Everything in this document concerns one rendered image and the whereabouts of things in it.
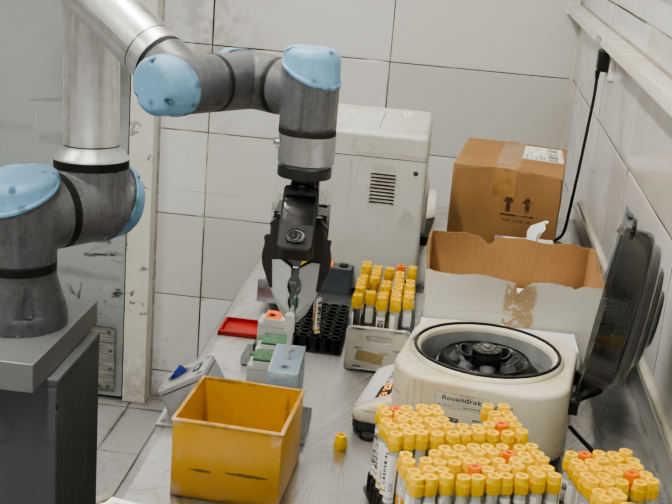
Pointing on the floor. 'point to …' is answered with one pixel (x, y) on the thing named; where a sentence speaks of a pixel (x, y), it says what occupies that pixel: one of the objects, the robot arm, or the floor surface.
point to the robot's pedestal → (53, 434)
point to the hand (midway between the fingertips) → (292, 314)
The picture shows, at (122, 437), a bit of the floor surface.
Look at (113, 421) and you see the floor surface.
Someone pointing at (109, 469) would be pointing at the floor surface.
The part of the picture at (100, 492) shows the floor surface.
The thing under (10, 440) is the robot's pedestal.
